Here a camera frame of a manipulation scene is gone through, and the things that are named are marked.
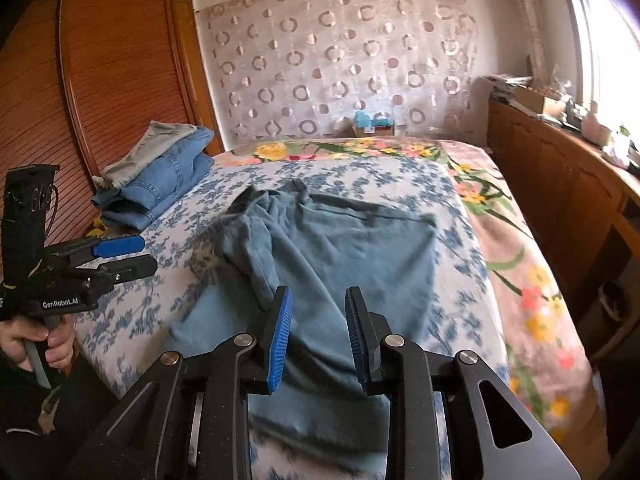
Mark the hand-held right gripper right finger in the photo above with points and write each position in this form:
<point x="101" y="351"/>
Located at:
<point x="357" y="340"/>

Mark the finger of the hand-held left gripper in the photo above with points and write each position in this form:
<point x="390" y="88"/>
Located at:
<point x="135" y="267"/>
<point x="120" y="246"/>

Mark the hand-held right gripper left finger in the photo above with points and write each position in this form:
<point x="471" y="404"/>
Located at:
<point x="280" y="340"/>

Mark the teal blue shirt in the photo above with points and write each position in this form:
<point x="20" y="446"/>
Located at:
<point x="340" y="260"/>

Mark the folded grey pants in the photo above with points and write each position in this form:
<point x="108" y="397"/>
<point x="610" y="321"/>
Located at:
<point x="150" y="147"/>

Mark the person's left hand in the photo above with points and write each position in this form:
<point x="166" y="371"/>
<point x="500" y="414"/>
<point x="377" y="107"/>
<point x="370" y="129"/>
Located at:
<point x="57" y="347"/>

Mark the folded blue jeans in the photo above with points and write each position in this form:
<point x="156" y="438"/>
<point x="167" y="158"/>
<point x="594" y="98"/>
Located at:
<point x="175" y="165"/>
<point x="145" y="207"/>

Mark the blue floral bed sheet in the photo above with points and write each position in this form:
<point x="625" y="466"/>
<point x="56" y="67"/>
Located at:
<point x="440" y="195"/>

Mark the person's dark clothing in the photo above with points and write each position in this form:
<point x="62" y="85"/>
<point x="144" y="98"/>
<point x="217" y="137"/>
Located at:
<point x="30" y="450"/>

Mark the pink floral bedspread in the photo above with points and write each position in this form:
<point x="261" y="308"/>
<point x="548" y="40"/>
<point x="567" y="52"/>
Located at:
<point x="505" y="240"/>

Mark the wooden slatted wardrobe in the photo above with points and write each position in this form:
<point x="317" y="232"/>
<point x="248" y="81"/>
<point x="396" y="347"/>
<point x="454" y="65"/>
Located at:
<point x="115" y="60"/>

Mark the small box with teal item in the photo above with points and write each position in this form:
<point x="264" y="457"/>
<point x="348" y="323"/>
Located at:
<point x="367" y="121"/>

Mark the wooden side cabinet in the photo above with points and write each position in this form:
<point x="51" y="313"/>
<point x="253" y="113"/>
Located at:
<point x="555" y="180"/>

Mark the circle-patterned sheer curtain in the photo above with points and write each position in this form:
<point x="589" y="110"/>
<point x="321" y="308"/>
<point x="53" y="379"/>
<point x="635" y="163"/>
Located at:
<point x="330" y="50"/>

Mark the stack of papers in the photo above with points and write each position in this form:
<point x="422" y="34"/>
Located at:
<point x="507" y="85"/>

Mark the open cardboard box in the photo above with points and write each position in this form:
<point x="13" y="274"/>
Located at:
<point x="542" y="100"/>

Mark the pink container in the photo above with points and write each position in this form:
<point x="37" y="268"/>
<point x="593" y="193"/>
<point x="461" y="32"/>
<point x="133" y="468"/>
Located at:
<point x="595" y="127"/>

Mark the pale window curtain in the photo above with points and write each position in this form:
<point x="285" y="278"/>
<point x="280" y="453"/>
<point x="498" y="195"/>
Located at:
<point x="530" y="20"/>

